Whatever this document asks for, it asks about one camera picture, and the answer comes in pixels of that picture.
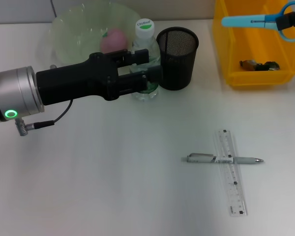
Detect pink toy peach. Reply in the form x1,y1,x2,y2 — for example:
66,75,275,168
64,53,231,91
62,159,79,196
100,28,128,54

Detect black mesh pen holder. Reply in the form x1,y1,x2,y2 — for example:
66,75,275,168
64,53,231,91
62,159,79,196
156,27,200,91

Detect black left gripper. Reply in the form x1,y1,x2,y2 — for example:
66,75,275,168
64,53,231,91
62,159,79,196
35,48,164,107

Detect grey ballpoint pen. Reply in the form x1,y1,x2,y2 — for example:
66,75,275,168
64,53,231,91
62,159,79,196
181,152,265,165

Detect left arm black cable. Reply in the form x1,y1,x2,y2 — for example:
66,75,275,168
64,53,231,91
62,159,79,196
14,99,73,137

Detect blue plastic scissors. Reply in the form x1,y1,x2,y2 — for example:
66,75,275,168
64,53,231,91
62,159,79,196
221,1,295,41

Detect translucent green fruit bowl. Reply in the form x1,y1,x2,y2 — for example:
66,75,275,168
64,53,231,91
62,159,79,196
48,2,143,72

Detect clear plastic ruler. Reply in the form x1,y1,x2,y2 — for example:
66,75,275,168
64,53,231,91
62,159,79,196
213,129,250,217

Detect green plastic wrapper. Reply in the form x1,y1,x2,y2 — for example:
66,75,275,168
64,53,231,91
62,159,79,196
238,59,280,72

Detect clear green-label water bottle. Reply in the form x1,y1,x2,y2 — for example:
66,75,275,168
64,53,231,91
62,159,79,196
129,18,161,103

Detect yellow plastic bin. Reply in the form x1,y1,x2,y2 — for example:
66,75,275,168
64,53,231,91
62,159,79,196
212,0,295,86

